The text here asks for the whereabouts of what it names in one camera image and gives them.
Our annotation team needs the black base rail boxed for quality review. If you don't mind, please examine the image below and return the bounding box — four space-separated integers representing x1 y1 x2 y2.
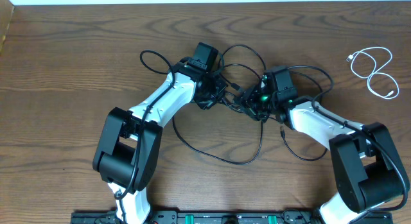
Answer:
70 209 322 224

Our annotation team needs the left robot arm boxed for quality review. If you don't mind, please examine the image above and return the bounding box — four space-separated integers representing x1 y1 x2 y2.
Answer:
92 42 227 223

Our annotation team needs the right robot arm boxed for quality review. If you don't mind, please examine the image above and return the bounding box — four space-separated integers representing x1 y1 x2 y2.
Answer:
234 66 410 223

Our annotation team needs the black USB cable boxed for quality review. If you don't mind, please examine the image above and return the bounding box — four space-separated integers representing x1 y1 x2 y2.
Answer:
171 44 328 166

